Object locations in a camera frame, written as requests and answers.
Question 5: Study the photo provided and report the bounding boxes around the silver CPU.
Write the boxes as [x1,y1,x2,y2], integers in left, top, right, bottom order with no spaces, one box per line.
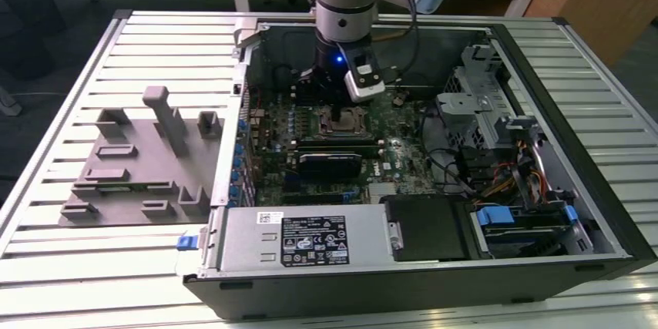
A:
[328,109,362,133]

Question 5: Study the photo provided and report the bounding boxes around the black camera cable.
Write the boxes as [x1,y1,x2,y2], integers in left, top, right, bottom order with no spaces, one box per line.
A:
[378,0,420,83]

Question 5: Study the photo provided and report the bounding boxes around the grey parts rack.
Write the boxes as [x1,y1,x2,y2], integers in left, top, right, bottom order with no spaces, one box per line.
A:
[55,85,226,228]

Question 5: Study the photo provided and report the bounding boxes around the coloured wire bundle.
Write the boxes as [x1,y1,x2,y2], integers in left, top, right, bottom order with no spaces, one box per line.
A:
[474,143,548,207]

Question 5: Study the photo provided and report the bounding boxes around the metal drive cage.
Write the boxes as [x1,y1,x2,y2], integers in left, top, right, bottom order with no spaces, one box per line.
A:
[433,45,520,153]

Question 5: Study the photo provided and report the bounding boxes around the black office chair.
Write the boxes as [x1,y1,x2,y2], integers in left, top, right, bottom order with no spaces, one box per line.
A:
[0,0,70,118]

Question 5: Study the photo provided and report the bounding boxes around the black PC case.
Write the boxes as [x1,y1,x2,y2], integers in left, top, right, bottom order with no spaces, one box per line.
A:
[173,12,658,322]

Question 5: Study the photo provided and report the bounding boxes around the hard disk in blue carrier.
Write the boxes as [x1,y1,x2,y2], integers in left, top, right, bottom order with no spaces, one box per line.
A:
[474,204,581,261]

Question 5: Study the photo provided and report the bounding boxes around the small silver heatsink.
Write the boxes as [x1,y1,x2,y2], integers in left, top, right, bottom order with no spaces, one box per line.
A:
[366,184,400,197]

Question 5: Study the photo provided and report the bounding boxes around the metal socket cover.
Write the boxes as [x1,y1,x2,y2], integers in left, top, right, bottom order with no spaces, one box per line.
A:
[316,107,374,140]

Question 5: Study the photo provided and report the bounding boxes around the green RAM stick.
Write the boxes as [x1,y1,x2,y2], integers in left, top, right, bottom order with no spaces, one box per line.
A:
[95,184,168,193]

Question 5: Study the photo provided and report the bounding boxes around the black disk bay cover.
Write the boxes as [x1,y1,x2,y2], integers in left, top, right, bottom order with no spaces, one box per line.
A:
[382,194,481,264]

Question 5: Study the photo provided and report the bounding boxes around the silver power supply unit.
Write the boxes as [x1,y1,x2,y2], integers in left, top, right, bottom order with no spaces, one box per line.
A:
[202,205,400,280]

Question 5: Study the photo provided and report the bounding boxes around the CPU socket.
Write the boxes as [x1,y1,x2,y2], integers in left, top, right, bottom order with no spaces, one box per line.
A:
[314,106,374,141]

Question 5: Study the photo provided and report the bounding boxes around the green motherboard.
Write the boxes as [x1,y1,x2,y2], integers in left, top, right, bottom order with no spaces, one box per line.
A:
[245,82,442,209]

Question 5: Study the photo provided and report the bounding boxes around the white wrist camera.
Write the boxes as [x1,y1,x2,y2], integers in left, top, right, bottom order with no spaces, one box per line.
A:
[342,48,386,103]

